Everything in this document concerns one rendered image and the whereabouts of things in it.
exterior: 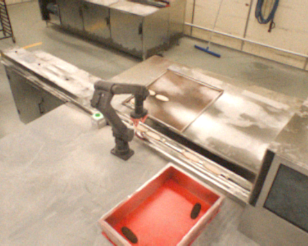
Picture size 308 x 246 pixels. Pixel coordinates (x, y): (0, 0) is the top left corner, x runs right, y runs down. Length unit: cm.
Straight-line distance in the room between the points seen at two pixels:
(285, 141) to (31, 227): 110
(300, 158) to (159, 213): 66
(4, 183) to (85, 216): 48
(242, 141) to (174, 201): 55
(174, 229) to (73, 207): 48
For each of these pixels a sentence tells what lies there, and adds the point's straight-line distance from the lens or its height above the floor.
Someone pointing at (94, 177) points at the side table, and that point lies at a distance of 152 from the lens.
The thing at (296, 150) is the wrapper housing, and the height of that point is 130.
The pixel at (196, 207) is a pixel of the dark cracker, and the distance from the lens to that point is 139.
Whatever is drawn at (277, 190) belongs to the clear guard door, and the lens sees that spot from 112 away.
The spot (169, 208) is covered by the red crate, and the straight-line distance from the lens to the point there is 138.
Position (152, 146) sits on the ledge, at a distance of 162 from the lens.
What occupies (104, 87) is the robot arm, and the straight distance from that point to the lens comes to 125.
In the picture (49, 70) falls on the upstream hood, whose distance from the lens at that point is 243.
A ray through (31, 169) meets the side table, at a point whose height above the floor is 82.
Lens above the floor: 192
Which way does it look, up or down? 36 degrees down
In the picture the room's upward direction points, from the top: 2 degrees clockwise
